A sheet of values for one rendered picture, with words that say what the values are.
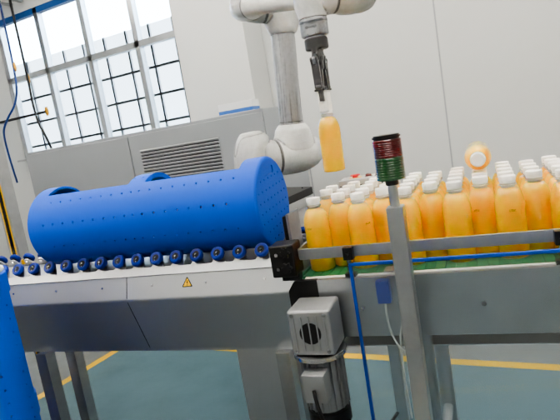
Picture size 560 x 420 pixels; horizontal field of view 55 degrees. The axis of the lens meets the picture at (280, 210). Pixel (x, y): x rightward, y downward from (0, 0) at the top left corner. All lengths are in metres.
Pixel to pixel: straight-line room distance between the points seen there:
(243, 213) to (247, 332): 0.40
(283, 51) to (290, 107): 0.23
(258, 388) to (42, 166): 2.76
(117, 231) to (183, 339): 0.42
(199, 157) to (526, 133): 2.24
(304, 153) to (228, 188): 0.75
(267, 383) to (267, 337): 0.69
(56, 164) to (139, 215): 2.71
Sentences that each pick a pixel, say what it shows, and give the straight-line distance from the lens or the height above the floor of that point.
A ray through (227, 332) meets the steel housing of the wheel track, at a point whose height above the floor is 0.70.
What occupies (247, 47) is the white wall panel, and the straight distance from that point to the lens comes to 4.45.
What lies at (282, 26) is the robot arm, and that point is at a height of 1.71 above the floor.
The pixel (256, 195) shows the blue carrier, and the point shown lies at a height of 1.13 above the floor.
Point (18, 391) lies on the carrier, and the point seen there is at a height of 0.67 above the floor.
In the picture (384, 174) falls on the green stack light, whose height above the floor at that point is 1.18.
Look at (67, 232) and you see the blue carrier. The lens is 1.95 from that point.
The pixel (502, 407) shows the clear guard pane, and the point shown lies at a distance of 1.49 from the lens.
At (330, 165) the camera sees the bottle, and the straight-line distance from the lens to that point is 1.76.
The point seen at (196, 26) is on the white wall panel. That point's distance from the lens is 4.70.
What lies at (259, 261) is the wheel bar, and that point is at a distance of 1.64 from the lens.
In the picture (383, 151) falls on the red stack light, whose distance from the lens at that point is 1.19.
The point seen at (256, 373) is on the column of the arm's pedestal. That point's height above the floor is 0.30.
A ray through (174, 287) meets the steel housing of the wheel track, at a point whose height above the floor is 0.87.
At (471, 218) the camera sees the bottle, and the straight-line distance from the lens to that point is 1.45.
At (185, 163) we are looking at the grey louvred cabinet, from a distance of 3.60.
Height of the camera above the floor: 1.31
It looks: 8 degrees down
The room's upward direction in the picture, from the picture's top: 10 degrees counter-clockwise
